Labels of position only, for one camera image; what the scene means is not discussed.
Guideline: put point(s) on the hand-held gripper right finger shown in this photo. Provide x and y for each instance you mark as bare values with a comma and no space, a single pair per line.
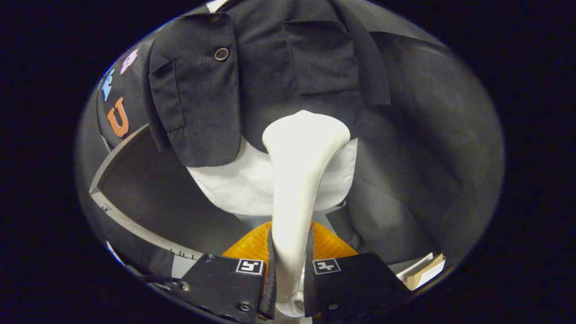
355,283

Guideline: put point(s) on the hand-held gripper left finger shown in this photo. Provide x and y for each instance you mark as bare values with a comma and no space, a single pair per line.
220,288

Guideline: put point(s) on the white garment steamer head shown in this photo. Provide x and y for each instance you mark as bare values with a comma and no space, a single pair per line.
301,153

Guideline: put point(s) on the black blazer jacket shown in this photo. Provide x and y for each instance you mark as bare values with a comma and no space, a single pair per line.
270,67

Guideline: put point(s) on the small cardboard box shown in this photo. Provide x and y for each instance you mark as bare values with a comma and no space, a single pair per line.
425,272

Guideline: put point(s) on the white mannequin torso on stand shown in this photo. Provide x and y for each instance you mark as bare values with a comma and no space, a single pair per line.
234,189

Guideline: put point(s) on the grey cabinet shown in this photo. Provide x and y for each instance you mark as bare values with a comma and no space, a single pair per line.
148,198

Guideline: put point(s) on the black backdrop cloth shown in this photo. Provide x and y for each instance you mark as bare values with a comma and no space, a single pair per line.
427,135

